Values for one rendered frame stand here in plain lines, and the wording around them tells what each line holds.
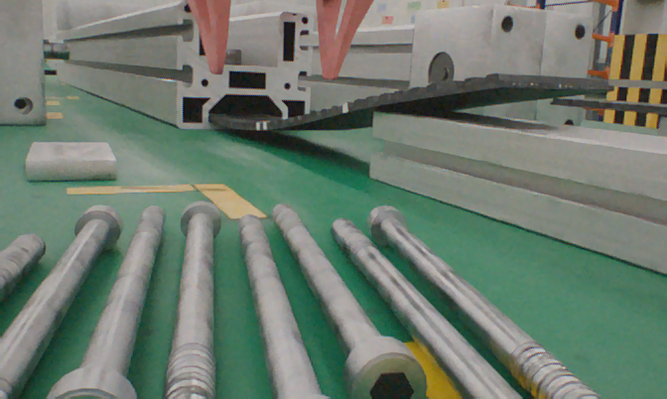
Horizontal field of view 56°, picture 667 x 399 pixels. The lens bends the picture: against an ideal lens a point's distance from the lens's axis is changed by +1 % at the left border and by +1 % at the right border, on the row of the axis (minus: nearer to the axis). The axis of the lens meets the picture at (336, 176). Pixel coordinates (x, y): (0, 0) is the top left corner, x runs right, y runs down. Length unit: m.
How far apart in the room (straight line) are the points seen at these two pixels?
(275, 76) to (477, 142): 0.27
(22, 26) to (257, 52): 0.16
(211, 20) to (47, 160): 0.16
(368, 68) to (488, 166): 0.36
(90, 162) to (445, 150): 0.13
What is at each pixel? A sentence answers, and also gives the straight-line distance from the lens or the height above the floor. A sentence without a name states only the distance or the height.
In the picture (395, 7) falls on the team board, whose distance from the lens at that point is 6.58.
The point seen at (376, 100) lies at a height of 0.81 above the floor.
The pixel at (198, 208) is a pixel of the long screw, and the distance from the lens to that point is 0.16.
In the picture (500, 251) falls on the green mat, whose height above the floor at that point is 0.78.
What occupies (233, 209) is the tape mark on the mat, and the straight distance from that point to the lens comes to 0.20.
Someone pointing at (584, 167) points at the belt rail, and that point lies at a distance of 0.18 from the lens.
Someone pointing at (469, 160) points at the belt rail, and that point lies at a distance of 0.23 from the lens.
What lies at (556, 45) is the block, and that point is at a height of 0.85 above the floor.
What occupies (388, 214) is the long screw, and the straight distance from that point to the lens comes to 0.16.
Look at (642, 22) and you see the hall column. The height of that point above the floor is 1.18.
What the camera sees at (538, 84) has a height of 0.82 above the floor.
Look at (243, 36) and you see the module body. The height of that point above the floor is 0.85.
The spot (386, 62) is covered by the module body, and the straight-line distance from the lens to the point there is 0.55.
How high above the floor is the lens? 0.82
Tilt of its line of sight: 10 degrees down
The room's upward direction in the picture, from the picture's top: 3 degrees clockwise
